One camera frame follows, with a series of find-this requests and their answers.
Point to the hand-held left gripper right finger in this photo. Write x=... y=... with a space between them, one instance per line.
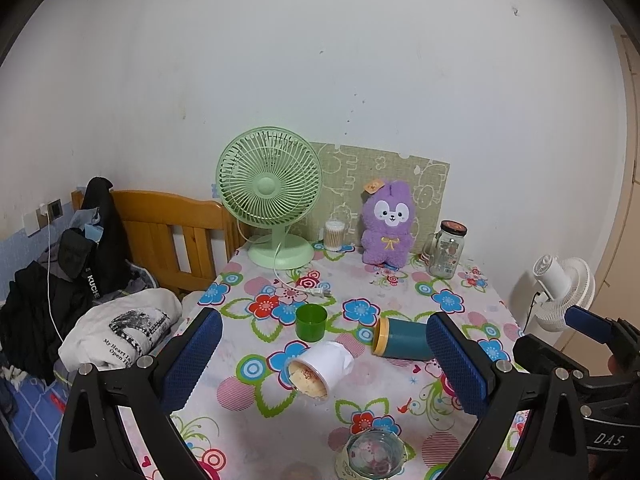
x=457 y=365

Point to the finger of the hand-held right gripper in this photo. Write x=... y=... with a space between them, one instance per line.
x=587 y=322
x=532 y=352

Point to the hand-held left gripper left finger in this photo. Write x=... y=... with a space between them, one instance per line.
x=192 y=355

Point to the white paper cup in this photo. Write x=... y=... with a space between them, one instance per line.
x=320 y=367

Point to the small green plastic cup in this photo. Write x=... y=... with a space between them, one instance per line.
x=311 y=322

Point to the clear glass cup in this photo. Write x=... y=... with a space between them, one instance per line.
x=372 y=455

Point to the white standing fan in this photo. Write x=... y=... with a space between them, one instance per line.
x=550 y=310

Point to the teal tumbler with yellow lid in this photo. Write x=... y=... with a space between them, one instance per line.
x=407 y=340

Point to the floral tablecloth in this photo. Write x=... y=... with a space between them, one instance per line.
x=240 y=395

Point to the white printed shirt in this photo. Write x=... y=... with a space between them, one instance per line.
x=125 y=330

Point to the glass jar with printed lid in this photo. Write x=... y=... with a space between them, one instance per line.
x=447 y=255

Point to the black jacket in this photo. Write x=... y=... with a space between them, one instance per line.
x=107 y=240

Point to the purple plush rabbit toy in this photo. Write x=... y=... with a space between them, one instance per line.
x=387 y=230

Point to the wooden bed headboard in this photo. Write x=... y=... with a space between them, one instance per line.
x=150 y=205

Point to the blue cloth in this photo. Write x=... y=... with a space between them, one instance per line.
x=94 y=232

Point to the pile of dark clothes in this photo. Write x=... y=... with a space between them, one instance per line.
x=30 y=310

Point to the blue patterned bed sheet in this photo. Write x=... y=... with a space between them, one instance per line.
x=35 y=430

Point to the clear cotton swab container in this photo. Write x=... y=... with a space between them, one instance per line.
x=335 y=237

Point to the green desk fan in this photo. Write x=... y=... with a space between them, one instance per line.
x=267 y=185

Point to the grey wall socket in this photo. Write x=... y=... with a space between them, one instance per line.
x=56 y=209

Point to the white wall switch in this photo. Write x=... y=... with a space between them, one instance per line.
x=31 y=224

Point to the green patterned wall board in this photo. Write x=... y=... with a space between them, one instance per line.
x=350 y=175

